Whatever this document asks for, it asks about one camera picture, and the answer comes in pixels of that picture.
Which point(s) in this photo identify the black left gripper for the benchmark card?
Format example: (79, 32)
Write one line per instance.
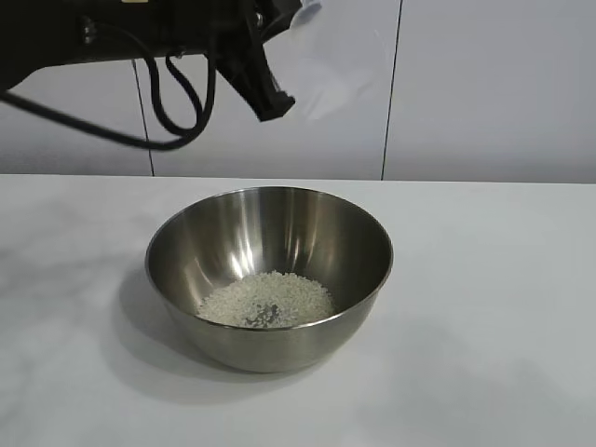
(223, 32)

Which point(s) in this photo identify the stainless steel mixing bowl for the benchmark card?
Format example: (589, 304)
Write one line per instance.
(279, 344)

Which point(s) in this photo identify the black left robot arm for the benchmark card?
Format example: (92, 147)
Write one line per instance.
(46, 37)

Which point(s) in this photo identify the white uncooked rice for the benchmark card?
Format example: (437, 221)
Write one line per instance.
(279, 293)

